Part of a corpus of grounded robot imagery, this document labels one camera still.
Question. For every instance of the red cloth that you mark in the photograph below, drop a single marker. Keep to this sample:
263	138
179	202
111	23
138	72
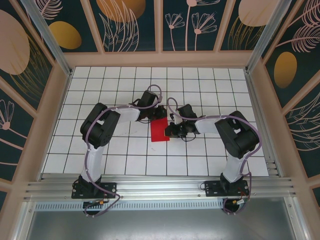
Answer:
158	132

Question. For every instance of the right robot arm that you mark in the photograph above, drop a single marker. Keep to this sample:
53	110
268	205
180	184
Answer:
237	137

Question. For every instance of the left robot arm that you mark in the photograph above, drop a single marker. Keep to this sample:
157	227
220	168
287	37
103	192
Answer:
100	127

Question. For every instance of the grey metal sheet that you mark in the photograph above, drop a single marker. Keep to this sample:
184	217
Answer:
160	225

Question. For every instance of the yellow power connector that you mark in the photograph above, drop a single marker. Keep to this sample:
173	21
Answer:
236	201

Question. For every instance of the feather and golden oval panel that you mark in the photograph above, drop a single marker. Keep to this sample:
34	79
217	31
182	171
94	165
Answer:
285	70

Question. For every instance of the small circuit board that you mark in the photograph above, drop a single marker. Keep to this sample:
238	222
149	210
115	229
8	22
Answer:
93	203

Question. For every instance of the pink disc and fronds panel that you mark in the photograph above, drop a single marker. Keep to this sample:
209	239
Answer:
250	12

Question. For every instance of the aluminium side rail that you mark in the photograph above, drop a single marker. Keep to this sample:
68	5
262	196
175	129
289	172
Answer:
260	117

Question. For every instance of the wall panel with flower drawings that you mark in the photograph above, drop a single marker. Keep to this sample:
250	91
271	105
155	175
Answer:
190	37

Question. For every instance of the long aluminium frame rail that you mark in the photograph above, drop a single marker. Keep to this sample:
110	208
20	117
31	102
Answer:
160	185

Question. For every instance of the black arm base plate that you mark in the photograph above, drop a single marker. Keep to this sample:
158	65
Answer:
110	187
212	188

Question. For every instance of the wall panel with leaf drawing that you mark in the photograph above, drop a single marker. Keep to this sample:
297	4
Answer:
120	10

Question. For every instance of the wall panel with golden oval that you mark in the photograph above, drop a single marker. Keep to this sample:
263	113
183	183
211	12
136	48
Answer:
65	35

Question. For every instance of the aluminium corner post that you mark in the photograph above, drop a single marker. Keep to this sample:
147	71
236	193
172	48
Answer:
267	37
52	42

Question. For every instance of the wall panel with fern drawing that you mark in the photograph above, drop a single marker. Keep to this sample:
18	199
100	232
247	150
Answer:
305	130

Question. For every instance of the large pink disc wall panel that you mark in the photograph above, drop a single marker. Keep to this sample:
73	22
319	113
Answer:
15	50

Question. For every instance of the wall panel with single flower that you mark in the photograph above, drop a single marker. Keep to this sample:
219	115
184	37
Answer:
10	140

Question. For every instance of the aluminium frame bar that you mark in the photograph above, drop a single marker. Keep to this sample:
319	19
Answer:
23	220
296	220

